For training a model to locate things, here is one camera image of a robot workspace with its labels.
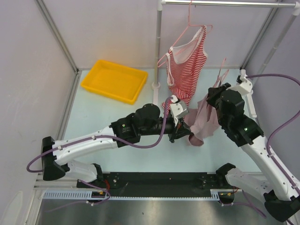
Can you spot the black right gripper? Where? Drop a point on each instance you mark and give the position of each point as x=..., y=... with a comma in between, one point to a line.
x=213, y=92

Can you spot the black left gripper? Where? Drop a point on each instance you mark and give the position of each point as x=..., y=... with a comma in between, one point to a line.
x=182, y=130

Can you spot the pale pink tank top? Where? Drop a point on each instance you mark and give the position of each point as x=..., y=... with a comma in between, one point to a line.
x=203, y=122

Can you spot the red white striped tank top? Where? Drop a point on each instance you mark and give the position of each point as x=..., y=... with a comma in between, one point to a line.
x=184, y=64

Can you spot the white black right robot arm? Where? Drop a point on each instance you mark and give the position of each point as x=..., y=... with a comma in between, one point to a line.
x=280, y=192

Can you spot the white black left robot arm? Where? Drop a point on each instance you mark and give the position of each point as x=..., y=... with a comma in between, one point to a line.
x=126, y=131

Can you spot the yellow plastic tray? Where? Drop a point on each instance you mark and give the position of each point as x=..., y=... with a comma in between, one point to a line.
x=115, y=81

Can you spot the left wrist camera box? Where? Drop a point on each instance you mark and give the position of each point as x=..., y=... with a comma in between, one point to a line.
x=178, y=109

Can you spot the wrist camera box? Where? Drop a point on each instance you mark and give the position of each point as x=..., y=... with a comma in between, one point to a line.
x=244, y=85
x=178, y=109

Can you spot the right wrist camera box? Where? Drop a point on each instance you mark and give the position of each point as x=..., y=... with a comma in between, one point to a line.
x=244, y=85

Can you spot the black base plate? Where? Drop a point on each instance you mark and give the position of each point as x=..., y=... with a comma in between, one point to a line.
x=161, y=183

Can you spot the white slotted cable duct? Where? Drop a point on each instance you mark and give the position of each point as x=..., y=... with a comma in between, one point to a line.
x=96, y=195

